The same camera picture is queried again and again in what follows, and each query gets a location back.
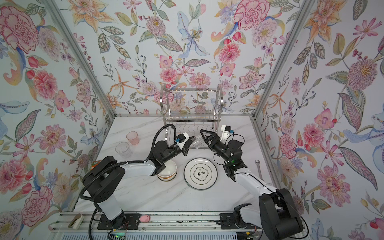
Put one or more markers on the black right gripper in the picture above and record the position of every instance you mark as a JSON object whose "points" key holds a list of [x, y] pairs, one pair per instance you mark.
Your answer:
{"points": [[214, 142]]}

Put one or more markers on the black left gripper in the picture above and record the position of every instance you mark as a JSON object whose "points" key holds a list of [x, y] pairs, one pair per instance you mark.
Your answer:
{"points": [[184, 146]]}

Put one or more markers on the clear drinking glass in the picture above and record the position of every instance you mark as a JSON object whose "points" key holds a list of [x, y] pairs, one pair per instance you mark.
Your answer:
{"points": [[198, 143]]}

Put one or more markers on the orange white bowl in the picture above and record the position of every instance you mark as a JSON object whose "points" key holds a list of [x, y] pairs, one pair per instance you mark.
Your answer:
{"points": [[169, 173]]}

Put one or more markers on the white plate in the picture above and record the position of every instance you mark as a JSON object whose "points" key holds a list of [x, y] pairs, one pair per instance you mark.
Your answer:
{"points": [[200, 174]]}

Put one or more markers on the pink rimmed glass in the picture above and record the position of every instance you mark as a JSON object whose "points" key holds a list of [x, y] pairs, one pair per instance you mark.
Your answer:
{"points": [[133, 138]]}

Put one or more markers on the clear faceted glass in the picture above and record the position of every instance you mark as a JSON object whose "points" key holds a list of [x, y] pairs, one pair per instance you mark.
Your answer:
{"points": [[124, 150]]}

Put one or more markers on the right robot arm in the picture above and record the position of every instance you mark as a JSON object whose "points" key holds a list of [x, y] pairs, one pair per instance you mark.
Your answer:
{"points": [[276, 215]]}

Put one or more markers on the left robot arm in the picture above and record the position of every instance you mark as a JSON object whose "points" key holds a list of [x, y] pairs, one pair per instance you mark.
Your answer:
{"points": [[101, 182]]}

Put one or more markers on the two-tier metal dish rack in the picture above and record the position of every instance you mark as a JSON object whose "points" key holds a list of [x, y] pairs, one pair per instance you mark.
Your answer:
{"points": [[191, 110]]}

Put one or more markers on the metal wrench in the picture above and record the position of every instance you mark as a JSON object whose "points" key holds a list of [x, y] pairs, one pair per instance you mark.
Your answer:
{"points": [[258, 163]]}

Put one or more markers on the pink small toy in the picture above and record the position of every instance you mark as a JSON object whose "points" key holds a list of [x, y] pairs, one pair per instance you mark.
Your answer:
{"points": [[145, 218]]}

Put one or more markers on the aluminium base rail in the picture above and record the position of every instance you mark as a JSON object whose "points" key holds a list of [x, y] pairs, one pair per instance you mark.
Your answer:
{"points": [[162, 226]]}

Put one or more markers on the beige object on rail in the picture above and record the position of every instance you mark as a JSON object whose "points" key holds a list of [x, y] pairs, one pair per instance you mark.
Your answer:
{"points": [[76, 222]]}

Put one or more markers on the aluminium corner frame post right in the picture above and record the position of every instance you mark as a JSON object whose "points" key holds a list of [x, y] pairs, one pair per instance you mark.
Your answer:
{"points": [[281, 60]]}

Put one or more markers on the aluminium corner frame post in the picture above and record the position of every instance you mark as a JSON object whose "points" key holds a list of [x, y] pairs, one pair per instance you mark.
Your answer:
{"points": [[281, 60], [58, 18]]}

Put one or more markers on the aluminium corner frame post left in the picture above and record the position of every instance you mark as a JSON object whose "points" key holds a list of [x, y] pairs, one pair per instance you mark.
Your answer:
{"points": [[58, 18]]}

